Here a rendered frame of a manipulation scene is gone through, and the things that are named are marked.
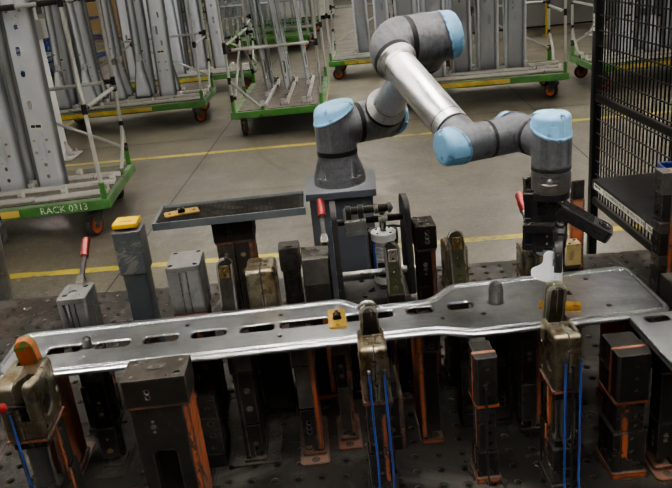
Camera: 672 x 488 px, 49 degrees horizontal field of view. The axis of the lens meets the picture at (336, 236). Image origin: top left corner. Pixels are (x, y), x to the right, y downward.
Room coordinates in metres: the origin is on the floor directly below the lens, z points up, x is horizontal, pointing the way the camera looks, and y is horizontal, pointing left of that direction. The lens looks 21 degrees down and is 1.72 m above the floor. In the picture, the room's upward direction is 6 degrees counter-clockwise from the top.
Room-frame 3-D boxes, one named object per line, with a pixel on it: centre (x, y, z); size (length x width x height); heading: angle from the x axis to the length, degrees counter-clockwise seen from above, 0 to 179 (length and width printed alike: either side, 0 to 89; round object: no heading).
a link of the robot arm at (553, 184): (1.34, -0.42, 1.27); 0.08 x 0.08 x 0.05
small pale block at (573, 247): (1.52, -0.53, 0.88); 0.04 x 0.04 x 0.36; 1
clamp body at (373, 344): (1.21, -0.05, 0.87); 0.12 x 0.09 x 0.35; 1
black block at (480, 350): (1.22, -0.26, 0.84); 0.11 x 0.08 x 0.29; 1
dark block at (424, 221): (1.60, -0.21, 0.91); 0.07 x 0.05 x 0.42; 1
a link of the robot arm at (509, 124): (1.44, -0.37, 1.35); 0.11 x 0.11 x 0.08; 20
